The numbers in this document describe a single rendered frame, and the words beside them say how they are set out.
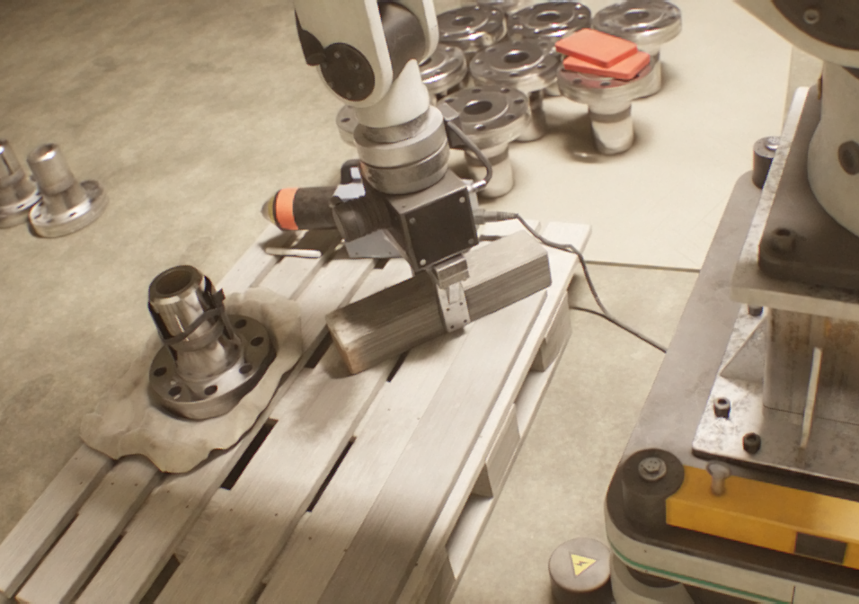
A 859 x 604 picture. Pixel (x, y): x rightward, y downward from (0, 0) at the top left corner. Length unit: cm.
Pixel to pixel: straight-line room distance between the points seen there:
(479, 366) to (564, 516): 31
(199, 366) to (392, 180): 54
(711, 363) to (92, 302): 173
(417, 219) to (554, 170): 97
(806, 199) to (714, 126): 142
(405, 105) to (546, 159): 106
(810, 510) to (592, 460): 65
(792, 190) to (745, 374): 29
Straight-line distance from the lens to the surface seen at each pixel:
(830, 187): 118
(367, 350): 175
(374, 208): 162
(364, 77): 145
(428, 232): 159
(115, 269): 268
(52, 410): 230
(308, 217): 207
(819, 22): 97
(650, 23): 268
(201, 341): 178
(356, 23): 142
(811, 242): 115
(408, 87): 152
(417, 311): 174
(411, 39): 151
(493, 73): 250
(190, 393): 181
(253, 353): 183
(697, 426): 133
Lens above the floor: 131
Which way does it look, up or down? 37 degrees down
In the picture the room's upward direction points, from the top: 15 degrees counter-clockwise
